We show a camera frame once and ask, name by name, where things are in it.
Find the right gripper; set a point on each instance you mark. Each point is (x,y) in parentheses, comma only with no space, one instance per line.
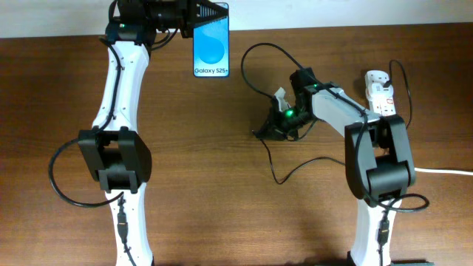
(276,124)

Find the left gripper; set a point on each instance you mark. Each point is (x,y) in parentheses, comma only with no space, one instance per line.
(188,15)

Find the blue Galaxy smartphone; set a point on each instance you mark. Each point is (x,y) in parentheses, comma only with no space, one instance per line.
(211,48)

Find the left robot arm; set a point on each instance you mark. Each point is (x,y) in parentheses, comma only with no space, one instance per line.
(116,156)

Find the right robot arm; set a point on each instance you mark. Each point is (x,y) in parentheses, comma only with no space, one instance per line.
(378,161)

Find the white power strip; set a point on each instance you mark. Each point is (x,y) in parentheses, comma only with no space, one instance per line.
(380,98)

